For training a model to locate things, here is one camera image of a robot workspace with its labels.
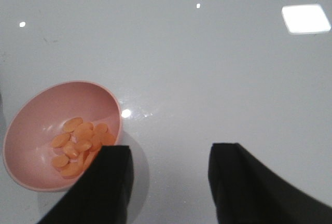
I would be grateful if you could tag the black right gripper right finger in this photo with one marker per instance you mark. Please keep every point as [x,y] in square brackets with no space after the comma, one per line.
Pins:
[245,191]

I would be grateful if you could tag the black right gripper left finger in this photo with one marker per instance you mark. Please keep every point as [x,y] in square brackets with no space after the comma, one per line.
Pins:
[102,194]

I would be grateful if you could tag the orange ham slices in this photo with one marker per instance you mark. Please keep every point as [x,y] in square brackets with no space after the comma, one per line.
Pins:
[78,145]

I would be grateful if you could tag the pink plastic bowl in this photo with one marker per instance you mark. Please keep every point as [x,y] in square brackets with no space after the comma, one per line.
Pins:
[26,148]

